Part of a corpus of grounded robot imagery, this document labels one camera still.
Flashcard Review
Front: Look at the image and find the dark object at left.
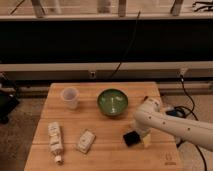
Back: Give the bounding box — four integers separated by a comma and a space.
0, 72, 20, 124

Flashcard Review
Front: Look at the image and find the green ceramic bowl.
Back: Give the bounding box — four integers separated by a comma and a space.
97, 89, 128, 117

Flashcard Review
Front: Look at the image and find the black rectangular eraser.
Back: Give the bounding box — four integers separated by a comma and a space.
123, 131, 141, 147

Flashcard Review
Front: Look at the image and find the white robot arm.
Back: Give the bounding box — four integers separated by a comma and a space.
133, 97, 213, 152

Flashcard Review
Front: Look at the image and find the white wall outlet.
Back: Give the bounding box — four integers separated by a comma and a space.
89, 71, 96, 79

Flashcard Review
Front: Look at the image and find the white ceramic cup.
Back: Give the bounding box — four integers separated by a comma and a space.
60, 87, 79, 109

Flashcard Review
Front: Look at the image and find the black hanging cable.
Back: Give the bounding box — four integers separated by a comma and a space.
109, 10, 142, 79

